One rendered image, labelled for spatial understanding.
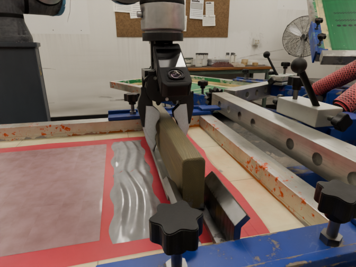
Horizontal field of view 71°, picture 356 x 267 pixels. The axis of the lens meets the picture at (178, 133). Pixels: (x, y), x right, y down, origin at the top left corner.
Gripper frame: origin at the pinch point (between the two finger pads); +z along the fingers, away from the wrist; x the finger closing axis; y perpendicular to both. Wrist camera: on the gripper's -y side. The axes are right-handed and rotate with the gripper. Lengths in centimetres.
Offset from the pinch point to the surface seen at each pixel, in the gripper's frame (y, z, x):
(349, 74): 22, -9, -63
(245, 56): 380, 0, -215
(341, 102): 5.2, -4.9, -44.5
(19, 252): -16.8, 5.3, 21.2
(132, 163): 3.0, 4.6, 6.5
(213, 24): 377, -51, -153
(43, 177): 2.2, 5.3, 23.1
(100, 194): -6.2, 5.3, 12.5
